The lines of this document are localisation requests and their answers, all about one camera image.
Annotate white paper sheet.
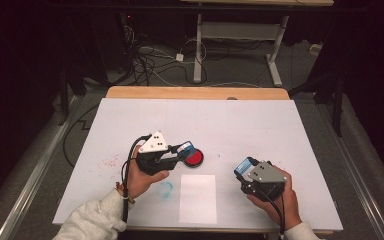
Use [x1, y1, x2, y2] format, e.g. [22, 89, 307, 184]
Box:
[178, 173, 218, 225]

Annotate metal floor rail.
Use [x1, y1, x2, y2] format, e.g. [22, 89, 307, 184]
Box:
[0, 95, 83, 240]
[314, 101, 384, 240]

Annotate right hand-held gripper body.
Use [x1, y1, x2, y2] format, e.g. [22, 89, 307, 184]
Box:
[237, 156, 289, 203]

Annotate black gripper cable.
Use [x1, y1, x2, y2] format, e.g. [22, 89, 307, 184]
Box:
[262, 192, 288, 240]
[120, 133, 153, 225]

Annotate white metal-legged desk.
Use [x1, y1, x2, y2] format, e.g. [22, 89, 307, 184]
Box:
[179, 0, 335, 88]

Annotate tangle of floor cables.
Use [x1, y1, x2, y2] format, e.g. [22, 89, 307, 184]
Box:
[118, 13, 211, 88]

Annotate person's right hand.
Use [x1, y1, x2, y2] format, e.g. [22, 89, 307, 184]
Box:
[246, 165, 303, 232]

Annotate black stand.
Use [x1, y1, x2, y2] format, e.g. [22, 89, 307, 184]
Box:
[57, 61, 89, 127]
[288, 64, 348, 138]

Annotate white table cover board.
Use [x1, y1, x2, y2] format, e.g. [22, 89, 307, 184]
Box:
[52, 97, 345, 233]

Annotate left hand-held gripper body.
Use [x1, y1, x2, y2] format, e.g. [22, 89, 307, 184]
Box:
[135, 130, 182, 177]

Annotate round red ink pad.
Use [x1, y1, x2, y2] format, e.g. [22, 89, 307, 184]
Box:
[182, 148, 205, 169]

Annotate black floor cable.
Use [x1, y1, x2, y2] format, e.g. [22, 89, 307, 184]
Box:
[62, 104, 102, 169]

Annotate wooden table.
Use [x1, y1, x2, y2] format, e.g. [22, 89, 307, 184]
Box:
[105, 85, 335, 237]

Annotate person's left hand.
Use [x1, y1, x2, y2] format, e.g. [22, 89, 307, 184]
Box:
[116, 144, 171, 201]

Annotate small white box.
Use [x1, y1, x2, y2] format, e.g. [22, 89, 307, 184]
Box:
[309, 43, 324, 56]

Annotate blue stamp cover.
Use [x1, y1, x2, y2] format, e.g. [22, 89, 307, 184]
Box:
[233, 157, 252, 178]

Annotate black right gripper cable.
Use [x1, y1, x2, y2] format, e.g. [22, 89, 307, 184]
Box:
[262, 192, 288, 240]

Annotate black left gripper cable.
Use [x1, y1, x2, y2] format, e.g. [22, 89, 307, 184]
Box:
[120, 133, 153, 225]

